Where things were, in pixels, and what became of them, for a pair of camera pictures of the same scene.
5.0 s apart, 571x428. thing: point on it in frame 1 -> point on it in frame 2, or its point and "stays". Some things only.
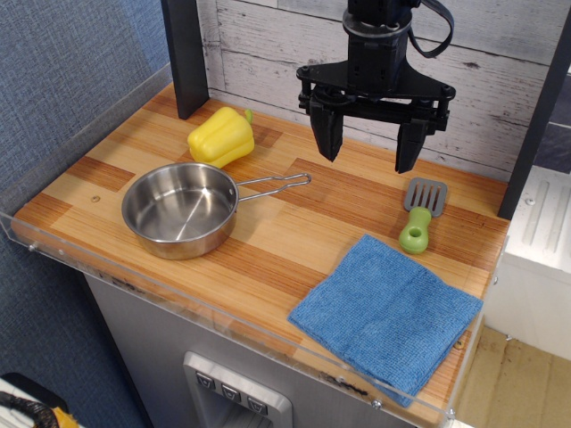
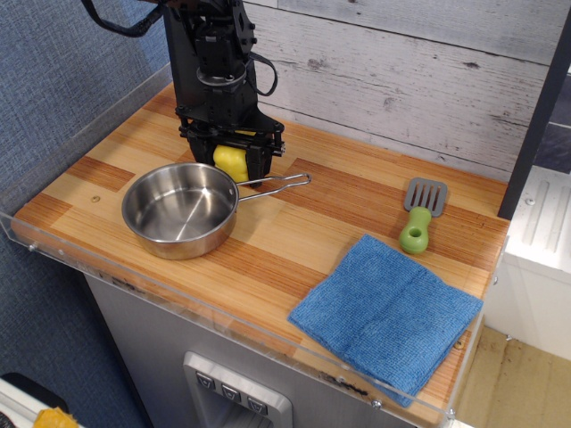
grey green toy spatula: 424,198 stays
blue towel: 390,319 stays
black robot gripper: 376,83 -> 228,108
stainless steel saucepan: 188,210 stays
